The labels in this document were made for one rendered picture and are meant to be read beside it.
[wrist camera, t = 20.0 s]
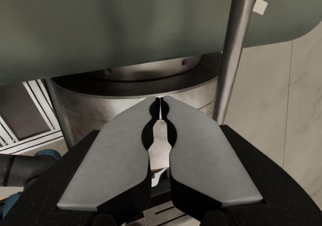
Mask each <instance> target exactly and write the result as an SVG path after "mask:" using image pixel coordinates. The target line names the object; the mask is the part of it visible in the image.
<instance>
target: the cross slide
mask: <svg viewBox="0 0 322 226"><path fill-rule="evenodd" d="M143 214H144V217H145V222H146V226H173V225H175V224H177V223H180V222H182V221H185V220H187V219H189V218H192V217H191V216H189V215H187V214H185V213H183V212H182V211H180V210H178V209H177V208H176V207H175V206H174V205H173V203H172V199H171V191H169V192H166V193H163V194H160V195H157V196H155V197H152V198H151V199H150V204H149V206H148V207H147V209H146V210H144V211H143Z"/></svg>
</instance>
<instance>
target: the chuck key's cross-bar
mask: <svg viewBox="0 0 322 226"><path fill-rule="evenodd" d="M254 4H255V0H231V6H230V13H229V19H228V25H227V30H226V35H225V41H224V47H223V52H222V58H221V63H220V69H219V74H218V82H217V87H216V92H215V98H214V104H213V109H212V115H211V118H212V119H213V120H215V121H216V122H217V123H218V124H219V125H223V124H224V120H225V117H226V113H227V109H228V105H229V102H230V97H231V93H232V89H233V86H234V82H235V78H236V74H237V70H238V66H239V63H240V59H241V55H242V50H243V46H244V42H245V39H246V35H247V31H248V27H249V23H250V20H251V16H252V12H253V7H254Z"/></svg>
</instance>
